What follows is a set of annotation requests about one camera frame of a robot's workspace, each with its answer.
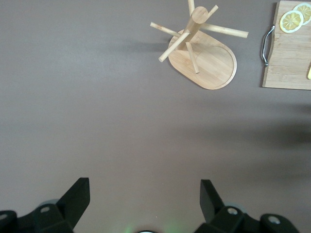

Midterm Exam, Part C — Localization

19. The wooden mug tree rack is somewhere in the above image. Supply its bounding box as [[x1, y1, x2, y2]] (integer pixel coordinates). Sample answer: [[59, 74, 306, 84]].
[[150, 0, 249, 91]]

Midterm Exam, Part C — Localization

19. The lemon slice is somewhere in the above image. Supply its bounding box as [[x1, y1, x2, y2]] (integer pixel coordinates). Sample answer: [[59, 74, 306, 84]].
[[293, 2, 311, 26], [279, 10, 305, 34]]

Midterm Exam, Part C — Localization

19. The brown table cover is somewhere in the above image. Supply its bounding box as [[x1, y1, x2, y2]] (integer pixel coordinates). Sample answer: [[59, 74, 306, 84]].
[[0, 0, 311, 233]]

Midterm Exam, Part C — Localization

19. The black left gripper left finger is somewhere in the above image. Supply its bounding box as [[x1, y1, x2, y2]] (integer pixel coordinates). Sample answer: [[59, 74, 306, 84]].
[[0, 177, 91, 233]]

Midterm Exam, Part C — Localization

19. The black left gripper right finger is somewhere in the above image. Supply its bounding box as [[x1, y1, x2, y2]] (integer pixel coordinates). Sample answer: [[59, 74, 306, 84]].
[[199, 179, 299, 233]]

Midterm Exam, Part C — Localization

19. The bamboo cutting board metal handle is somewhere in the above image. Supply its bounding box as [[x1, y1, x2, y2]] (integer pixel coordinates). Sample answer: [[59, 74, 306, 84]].
[[260, 0, 311, 91]]

